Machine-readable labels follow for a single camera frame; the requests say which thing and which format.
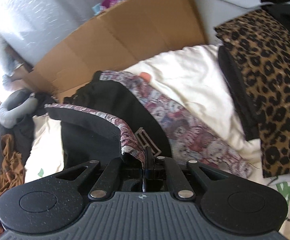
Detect brown t-shirt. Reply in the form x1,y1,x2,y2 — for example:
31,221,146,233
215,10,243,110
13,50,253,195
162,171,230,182
0,134,26,197

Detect cream bear print bedsheet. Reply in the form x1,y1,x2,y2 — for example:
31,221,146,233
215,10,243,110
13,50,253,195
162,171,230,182
23,43,290,235

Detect brown cardboard sheet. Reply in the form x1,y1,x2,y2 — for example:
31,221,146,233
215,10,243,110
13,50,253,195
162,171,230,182
12,0,206,99

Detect grey plastic wrapped mattress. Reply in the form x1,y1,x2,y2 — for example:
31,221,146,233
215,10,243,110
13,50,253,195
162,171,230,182
0,0,103,66

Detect leopard print folded garment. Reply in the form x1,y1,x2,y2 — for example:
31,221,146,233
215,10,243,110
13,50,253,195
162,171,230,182
215,9,290,177

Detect white plastic bag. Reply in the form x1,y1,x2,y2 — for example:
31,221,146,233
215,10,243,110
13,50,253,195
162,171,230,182
0,35,19,91

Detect black folded garment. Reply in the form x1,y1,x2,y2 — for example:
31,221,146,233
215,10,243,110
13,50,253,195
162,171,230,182
218,45,259,141

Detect black garment under pillow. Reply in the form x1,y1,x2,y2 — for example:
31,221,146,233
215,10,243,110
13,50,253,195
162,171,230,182
12,92,55,165

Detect grey neck pillow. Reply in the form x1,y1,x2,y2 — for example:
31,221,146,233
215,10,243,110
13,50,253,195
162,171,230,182
0,89,38,129

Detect black shorts with bear lining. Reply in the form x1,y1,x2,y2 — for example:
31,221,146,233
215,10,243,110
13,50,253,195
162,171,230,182
45,71,252,178

